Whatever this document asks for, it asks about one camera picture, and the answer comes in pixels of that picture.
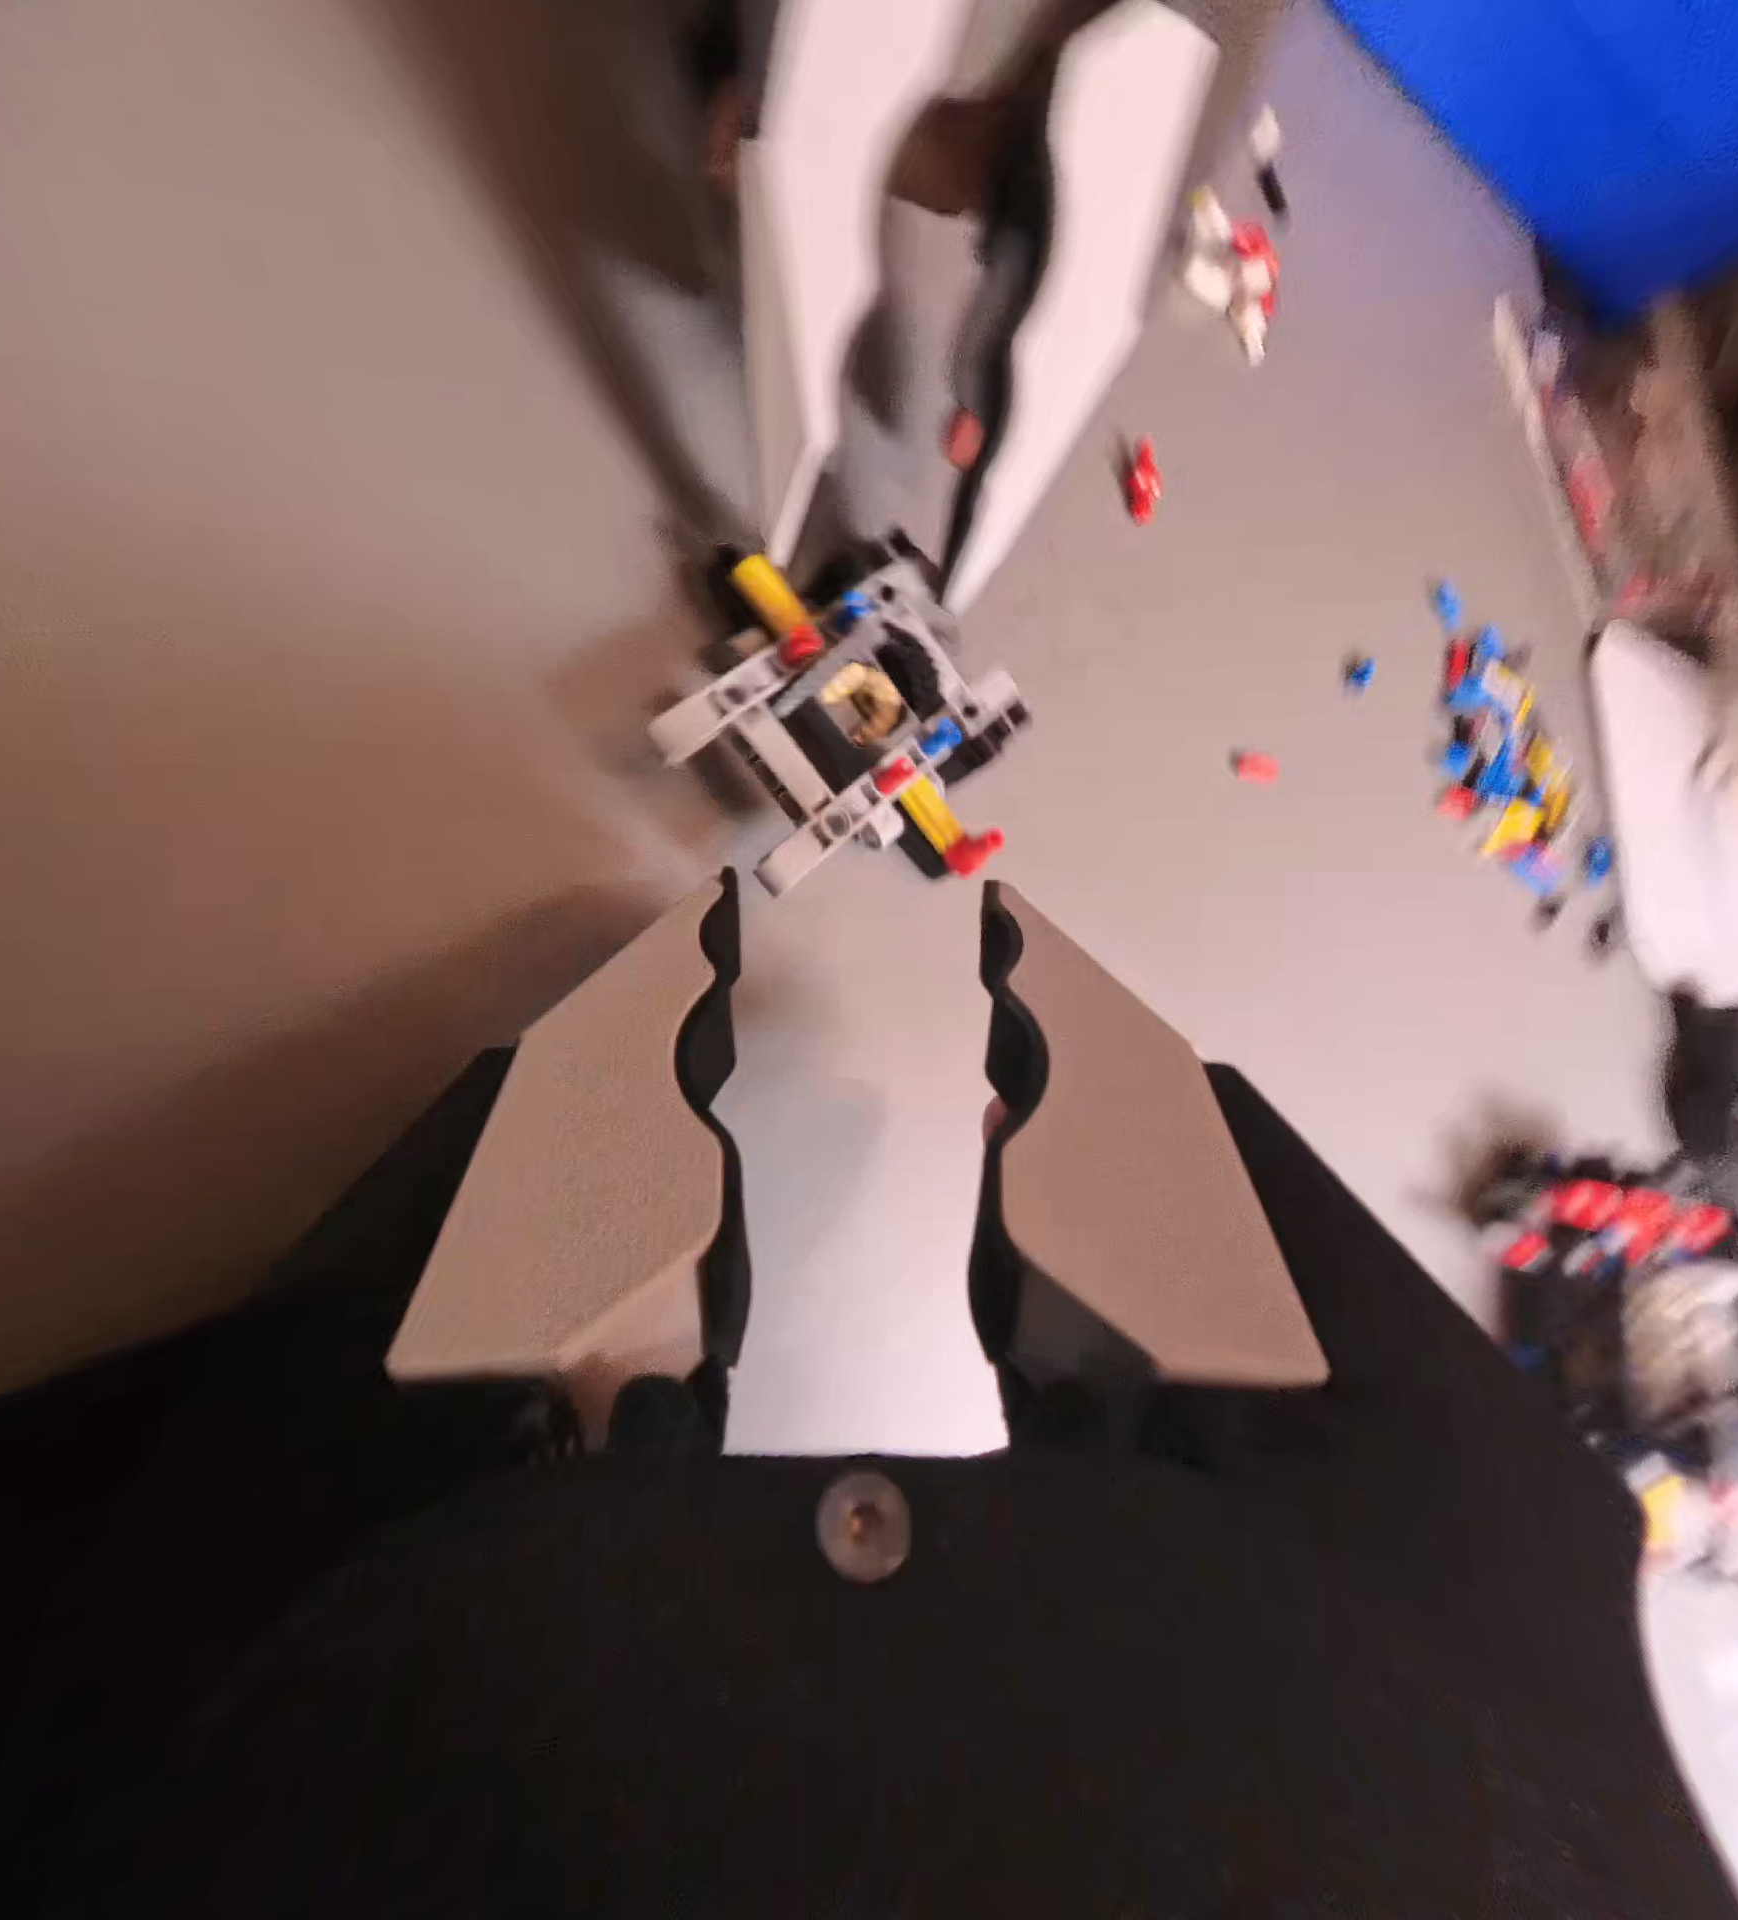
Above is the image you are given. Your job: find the pile of small lego pins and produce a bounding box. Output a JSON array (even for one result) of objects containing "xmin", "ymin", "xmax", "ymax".
[{"xmin": 1432, "ymin": 576, "xmax": 1622, "ymax": 948}]

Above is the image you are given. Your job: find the white lamp base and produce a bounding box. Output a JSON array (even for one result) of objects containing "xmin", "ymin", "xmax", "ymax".
[{"xmin": 1586, "ymin": 622, "xmax": 1738, "ymax": 1038}]

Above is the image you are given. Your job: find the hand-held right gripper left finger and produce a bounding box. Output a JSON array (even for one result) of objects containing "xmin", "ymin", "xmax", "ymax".
[{"xmin": 383, "ymin": 867, "xmax": 756, "ymax": 1442}]

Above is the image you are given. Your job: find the black lego chassis assembly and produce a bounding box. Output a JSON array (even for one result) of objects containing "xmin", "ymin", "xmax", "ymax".
[{"xmin": 1470, "ymin": 1147, "xmax": 1738, "ymax": 1471}]

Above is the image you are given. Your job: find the blue storage bin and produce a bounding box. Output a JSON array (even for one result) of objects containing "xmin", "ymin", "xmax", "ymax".
[{"xmin": 1325, "ymin": 0, "xmax": 1738, "ymax": 325}]

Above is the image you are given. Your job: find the colourful sticker sheet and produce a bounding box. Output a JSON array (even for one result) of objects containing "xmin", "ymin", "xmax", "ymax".
[{"xmin": 1492, "ymin": 292, "xmax": 1713, "ymax": 633}]

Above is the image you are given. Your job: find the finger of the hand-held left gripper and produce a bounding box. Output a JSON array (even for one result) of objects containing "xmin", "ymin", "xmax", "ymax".
[
  {"xmin": 739, "ymin": 0, "xmax": 988, "ymax": 569},
  {"xmin": 941, "ymin": 0, "xmax": 1227, "ymax": 614}
]

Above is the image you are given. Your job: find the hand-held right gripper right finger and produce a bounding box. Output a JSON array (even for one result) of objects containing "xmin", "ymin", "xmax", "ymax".
[{"xmin": 965, "ymin": 879, "xmax": 1334, "ymax": 1412}]

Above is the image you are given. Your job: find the grey lego gearbox assembly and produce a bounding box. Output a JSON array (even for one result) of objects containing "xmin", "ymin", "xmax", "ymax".
[{"xmin": 648, "ymin": 533, "xmax": 1034, "ymax": 903}]

